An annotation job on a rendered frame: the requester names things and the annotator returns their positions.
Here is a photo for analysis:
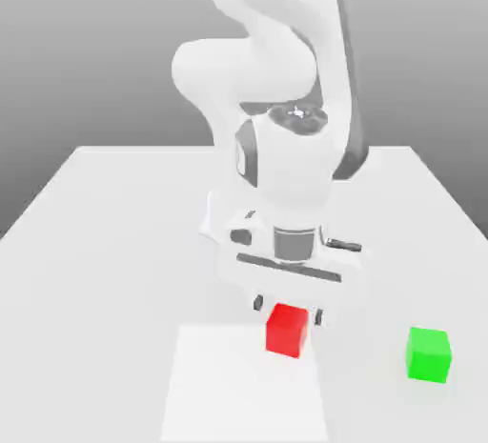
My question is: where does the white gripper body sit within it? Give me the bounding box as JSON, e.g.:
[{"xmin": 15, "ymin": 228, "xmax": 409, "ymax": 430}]
[{"xmin": 217, "ymin": 247, "xmax": 366, "ymax": 315}]

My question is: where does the small red cube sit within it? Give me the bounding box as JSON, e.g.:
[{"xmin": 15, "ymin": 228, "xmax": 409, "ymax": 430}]
[{"xmin": 265, "ymin": 302, "xmax": 309, "ymax": 359}]

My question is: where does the small green cube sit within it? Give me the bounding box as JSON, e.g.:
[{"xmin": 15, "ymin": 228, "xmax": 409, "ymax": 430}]
[{"xmin": 404, "ymin": 326, "xmax": 454, "ymax": 386}]

